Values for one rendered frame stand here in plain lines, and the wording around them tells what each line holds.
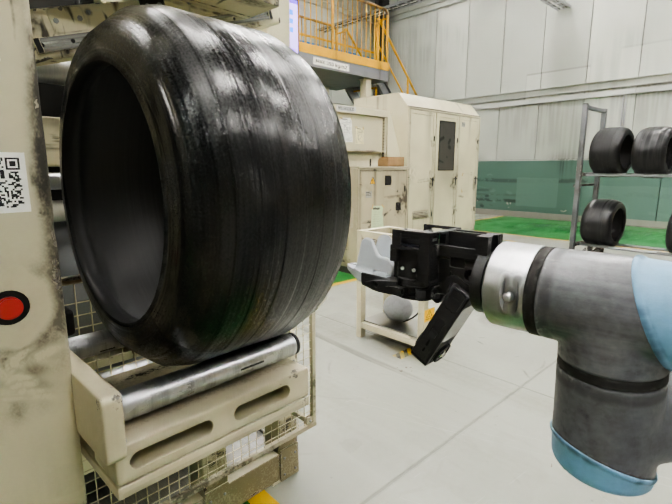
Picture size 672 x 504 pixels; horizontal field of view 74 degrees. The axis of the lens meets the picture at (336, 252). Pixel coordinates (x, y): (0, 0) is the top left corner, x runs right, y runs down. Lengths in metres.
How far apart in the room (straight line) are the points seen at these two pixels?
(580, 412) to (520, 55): 12.36
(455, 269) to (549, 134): 11.64
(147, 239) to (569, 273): 0.91
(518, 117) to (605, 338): 12.08
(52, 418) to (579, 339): 0.68
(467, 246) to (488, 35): 12.79
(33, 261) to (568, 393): 0.65
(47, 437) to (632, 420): 0.72
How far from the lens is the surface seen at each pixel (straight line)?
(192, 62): 0.65
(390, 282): 0.54
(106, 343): 1.00
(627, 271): 0.45
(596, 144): 5.76
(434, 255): 0.52
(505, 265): 0.47
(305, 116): 0.69
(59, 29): 1.17
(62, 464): 0.82
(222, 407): 0.79
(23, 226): 0.71
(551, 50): 12.43
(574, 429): 0.50
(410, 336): 3.11
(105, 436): 0.69
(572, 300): 0.45
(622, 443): 0.49
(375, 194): 5.29
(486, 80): 13.03
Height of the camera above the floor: 1.24
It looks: 11 degrees down
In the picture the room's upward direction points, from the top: straight up
